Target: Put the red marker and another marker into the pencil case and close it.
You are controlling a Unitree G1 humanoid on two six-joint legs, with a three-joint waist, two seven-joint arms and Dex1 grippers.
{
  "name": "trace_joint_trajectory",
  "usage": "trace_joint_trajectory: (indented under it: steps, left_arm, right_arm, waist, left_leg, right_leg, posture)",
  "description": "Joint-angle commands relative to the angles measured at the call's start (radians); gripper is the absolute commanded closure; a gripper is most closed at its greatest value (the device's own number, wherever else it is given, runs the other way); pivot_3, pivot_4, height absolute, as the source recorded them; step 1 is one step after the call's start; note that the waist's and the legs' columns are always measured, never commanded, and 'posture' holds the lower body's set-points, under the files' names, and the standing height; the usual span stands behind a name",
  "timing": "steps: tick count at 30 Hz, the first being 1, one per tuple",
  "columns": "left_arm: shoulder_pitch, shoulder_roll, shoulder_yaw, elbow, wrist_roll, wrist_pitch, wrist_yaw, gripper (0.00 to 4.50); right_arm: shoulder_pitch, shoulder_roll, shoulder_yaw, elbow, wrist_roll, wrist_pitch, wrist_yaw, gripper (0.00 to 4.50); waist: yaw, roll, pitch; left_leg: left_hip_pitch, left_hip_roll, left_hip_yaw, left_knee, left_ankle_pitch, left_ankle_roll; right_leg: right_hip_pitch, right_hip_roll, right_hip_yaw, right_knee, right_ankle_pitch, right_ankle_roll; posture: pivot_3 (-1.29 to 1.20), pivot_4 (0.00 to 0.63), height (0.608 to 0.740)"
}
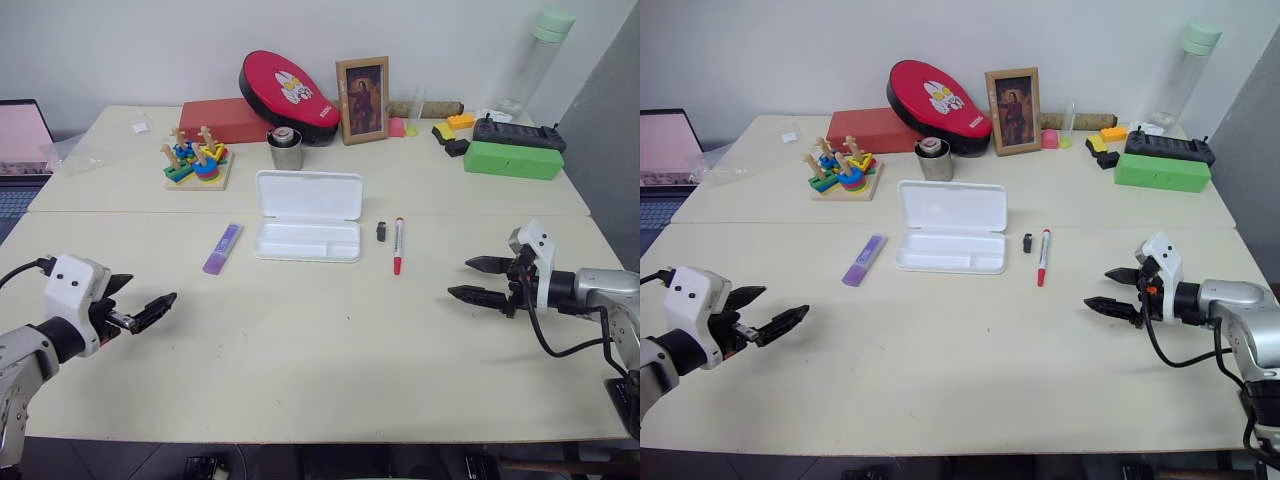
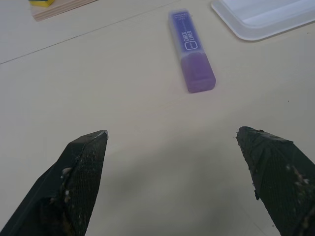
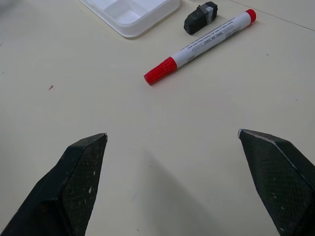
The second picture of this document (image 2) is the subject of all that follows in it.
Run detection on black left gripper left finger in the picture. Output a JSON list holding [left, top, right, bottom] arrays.
[[0, 129, 109, 236]]

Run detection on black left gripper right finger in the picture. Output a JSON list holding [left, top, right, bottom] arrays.
[[234, 126, 315, 236]]

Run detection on purple highlighter pen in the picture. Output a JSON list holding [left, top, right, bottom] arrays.
[[168, 9, 217, 94]]

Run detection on white plastic tray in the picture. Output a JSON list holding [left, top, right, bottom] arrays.
[[211, 0, 315, 41]]

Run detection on light wooden board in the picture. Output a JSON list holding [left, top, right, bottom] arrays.
[[31, 0, 98, 22]]

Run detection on yellow green sponge block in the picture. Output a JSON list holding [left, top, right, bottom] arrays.
[[28, 0, 55, 8]]

